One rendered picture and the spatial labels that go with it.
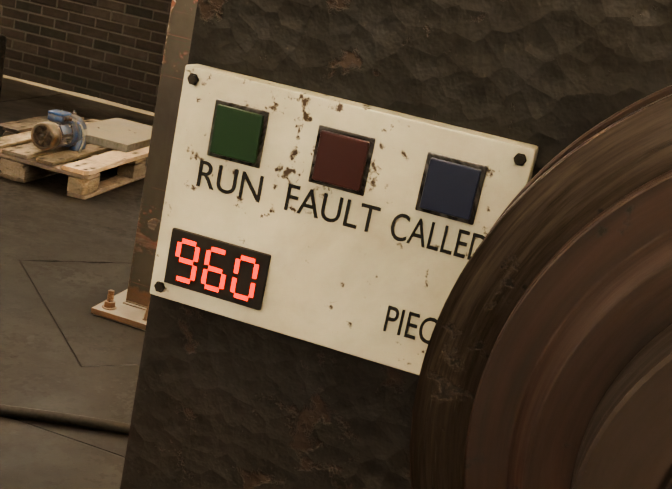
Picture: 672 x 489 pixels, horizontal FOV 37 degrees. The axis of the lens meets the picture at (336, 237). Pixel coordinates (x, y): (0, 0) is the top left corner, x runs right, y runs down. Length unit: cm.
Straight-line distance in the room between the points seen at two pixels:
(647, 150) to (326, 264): 27
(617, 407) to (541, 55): 29
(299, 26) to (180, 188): 15
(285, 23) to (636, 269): 33
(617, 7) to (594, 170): 18
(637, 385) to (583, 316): 6
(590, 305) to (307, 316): 27
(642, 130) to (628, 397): 14
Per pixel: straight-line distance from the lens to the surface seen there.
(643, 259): 53
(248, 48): 74
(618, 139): 54
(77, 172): 495
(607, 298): 53
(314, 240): 72
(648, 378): 48
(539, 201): 55
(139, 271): 359
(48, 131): 510
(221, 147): 73
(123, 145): 544
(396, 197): 70
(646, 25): 69
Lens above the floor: 133
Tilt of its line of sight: 15 degrees down
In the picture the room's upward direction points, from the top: 12 degrees clockwise
